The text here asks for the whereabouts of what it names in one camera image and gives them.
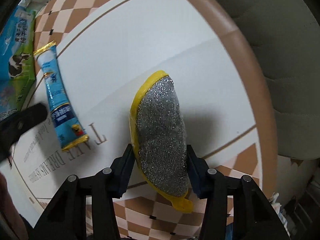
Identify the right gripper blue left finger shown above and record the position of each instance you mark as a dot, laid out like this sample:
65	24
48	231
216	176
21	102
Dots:
121	172

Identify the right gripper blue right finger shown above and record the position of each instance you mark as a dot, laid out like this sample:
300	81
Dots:
199	177

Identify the yellow silver scrub sponge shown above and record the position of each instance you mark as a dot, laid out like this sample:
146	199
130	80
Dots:
158	138

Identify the blue stick sachet packet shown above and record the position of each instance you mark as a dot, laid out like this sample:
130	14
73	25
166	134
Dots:
68	129

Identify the open cardboard box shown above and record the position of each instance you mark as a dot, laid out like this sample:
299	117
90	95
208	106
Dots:
17	61

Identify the checkered pink table mat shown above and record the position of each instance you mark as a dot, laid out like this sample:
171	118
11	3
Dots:
107	52

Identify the grey round chair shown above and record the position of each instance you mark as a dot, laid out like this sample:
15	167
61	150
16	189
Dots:
284	36

